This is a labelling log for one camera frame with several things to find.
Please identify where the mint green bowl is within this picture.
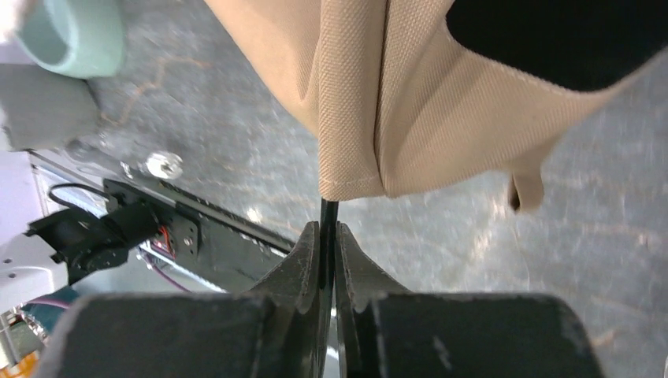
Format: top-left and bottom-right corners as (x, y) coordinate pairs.
(17, 0), (125, 80)

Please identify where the small white plastic cap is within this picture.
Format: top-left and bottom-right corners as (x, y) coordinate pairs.
(144, 151), (183, 180)

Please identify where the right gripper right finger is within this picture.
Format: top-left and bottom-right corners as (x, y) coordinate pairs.
(334, 222), (409, 377)

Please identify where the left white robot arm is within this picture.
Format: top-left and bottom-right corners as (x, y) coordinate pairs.
(1, 151), (69, 313)

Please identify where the grey toilet paper roll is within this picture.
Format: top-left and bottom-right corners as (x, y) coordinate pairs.
(1, 63), (99, 151)

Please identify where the black tent pole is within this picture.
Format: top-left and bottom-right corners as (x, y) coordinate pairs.
(316, 198), (339, 377)

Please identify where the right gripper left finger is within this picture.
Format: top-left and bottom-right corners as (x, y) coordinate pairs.
(249, 222), (321, 377)

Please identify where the beige pet tent fabric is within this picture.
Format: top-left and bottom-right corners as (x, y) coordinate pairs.
(208, 1), (667, 211)

